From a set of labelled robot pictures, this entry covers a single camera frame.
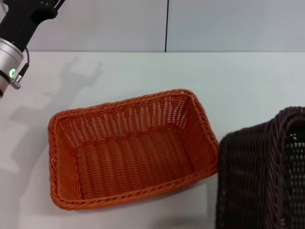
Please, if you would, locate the orange woven plastic basket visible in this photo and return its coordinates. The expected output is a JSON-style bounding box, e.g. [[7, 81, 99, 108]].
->
[[48, 88, 220, 211]]

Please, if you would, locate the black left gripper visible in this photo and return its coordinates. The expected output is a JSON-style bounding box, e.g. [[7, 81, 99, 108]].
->
[[0, 0, 65, 52]]

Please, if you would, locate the dark brown woven basket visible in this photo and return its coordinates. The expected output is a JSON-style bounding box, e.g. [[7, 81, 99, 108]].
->
[[215, 106, 305, 229]]

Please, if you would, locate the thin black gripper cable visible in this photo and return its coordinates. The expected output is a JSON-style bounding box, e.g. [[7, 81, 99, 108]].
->
[[10, 47, 31, 90]]

